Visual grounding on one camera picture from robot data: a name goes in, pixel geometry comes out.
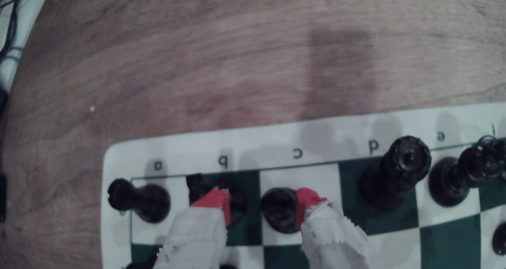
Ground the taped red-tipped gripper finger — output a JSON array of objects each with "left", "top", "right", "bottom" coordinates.
[
  {"left": 296, "top": 188, "right": 382, "bottom": 269},
  {"left": 152, "top": 188, "right": 232, "bottom": 269}
]

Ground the black bishop chess piece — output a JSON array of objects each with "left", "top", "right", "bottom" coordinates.
[{"left": 260, "top": 187, "right": 303, "bottom": 235}]

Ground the black knight chess piece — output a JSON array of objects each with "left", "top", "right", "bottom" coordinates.
[{"left": 186, "top": 173, "right": 249, "bottom": 227}]

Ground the black rook chess piece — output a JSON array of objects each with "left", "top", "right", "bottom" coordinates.
[{"left": 108, "top": 178, "right": 171, "bottom": 224}]

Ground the black queen chess piece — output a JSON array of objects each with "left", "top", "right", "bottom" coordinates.
[{"left": 359, "top": 136, "right": 432, "bottom": 211}]

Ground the green and white chess mat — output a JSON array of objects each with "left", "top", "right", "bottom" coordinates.
[{"left": 101, "top": 102, "right": 506, "bottom": 269}]

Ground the black king chess piece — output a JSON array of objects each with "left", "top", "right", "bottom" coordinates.
[{"left": 428, "top": 135, "right": 506, "bottom": 207}]

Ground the black cable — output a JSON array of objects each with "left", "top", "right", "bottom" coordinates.
[{"left": 0, "top": 0, "right": 40, "bottom": 64}]

